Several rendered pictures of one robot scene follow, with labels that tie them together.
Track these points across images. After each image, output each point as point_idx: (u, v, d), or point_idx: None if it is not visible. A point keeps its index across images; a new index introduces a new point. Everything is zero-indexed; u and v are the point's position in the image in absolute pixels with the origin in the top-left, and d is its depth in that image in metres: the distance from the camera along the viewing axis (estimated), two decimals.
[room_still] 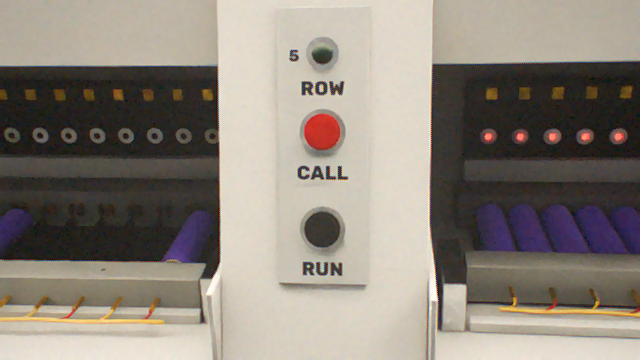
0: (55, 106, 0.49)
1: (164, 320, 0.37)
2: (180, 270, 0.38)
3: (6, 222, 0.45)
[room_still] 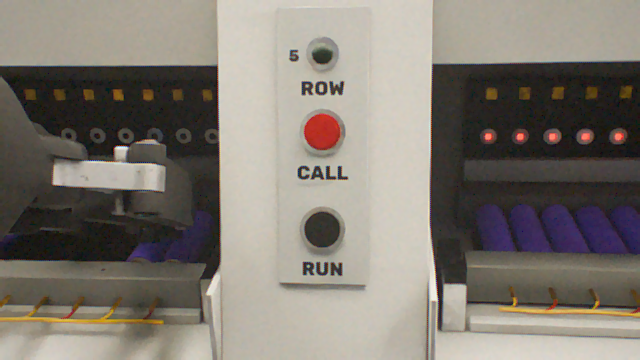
0: (55, 106, 0.49)
1: (164, 320, 0.37)
2: (180, 270, 0.38)
3: None
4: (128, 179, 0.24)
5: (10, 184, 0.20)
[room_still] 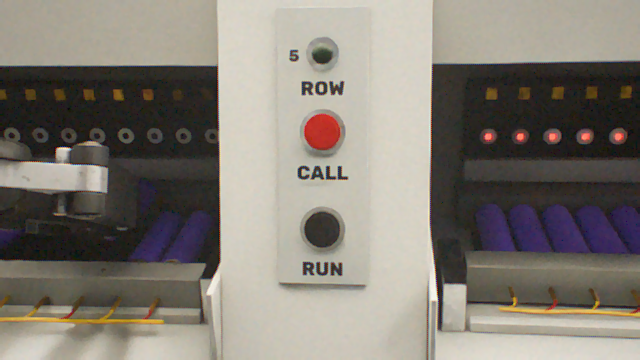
0: (55, 106, 0.49)
1: (164, 320, 0.37)
2: (180, 270, 0.38)
3: None
4: (70, 180, 0.24)
5: None
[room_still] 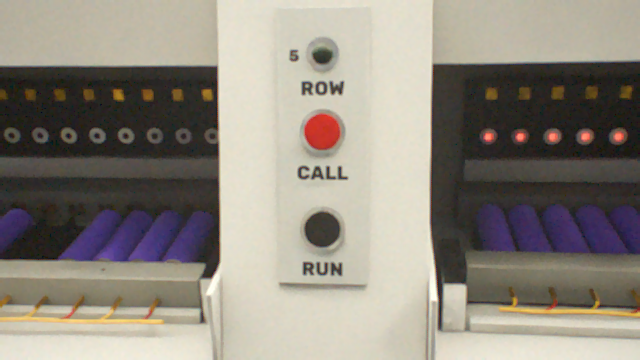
0: (55, 106, 0.49)
1: (164, 320, 0.37)
2: (180, 270, 0.38)
3: (6, 222, 0.45)
4: None
5: None
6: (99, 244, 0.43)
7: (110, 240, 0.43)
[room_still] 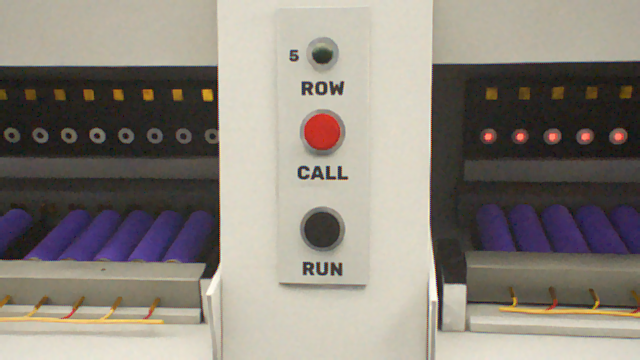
0: (55, 106, 0.49)
1: (164, 320, 0.37)
2: (180, 270, 0.38)
3: (6, 222, 0.45)
4: None
5: None
6: (99, 244, 0.43)
7: (110, 240, 0.43)
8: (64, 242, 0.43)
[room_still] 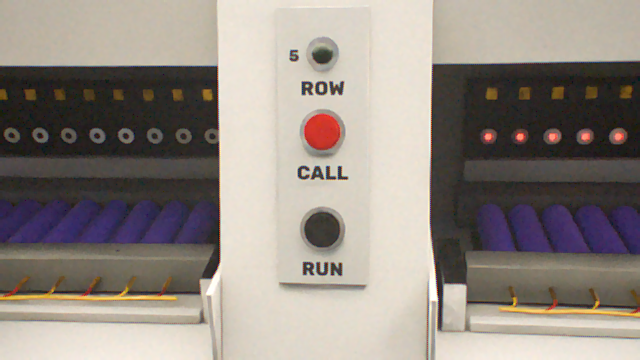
0: (55, 106, 0.49)
1: (164, 320, 0.37)
2: (191, 250, 0.40)
3: (18, 211, 0.47)
4: None
5: None
6: (108, 232, 0.45)
7: (119, 228, 0.44)
8: (74, 230, 0.45)
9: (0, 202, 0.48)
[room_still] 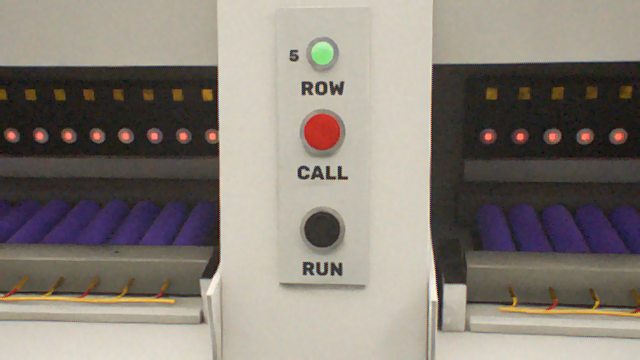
0: (55, 106, 0.49)
1: (164, 320, 0.37)
2: (190, 252, 0.40)
3: (18, 211, 0.47)
4: None
5: None
6: (108, 232, 0.45)
7: (119, 228, 0.44)
8: (74, 230, 0.45)
9: (0, 202, 0.48)
